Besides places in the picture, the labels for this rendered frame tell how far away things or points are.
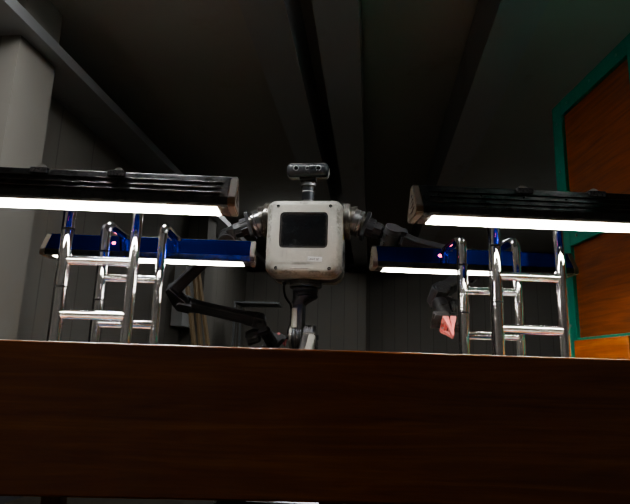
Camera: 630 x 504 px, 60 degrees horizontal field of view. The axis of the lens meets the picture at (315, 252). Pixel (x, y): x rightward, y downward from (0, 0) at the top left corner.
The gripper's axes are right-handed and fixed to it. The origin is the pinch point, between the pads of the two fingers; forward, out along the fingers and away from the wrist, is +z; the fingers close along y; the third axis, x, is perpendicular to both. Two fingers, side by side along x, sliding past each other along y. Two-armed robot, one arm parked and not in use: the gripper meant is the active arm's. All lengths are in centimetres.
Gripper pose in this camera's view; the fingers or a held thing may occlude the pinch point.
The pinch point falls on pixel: (452, 335)
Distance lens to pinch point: 186.2
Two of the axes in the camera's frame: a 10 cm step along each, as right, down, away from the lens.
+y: 10.0, 0.4, 0.3
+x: -0.5, 8.8, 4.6
